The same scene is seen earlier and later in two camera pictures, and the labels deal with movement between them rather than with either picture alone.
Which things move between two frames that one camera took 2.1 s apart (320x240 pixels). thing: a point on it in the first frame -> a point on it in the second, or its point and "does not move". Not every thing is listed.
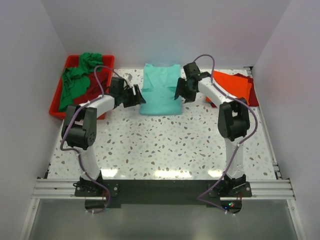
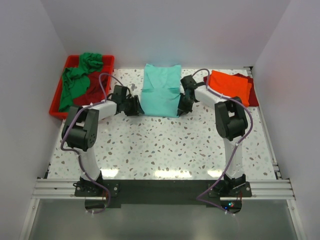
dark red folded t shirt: x=254 y=101 does not move
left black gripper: x=135 y=99 -> x=134 y=112
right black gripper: x=189 y=98 -> x=182 y=110
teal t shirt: x=158 y=91 does not move
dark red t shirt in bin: x=94 y=90 does not move
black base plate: x=230 y=192 does not move
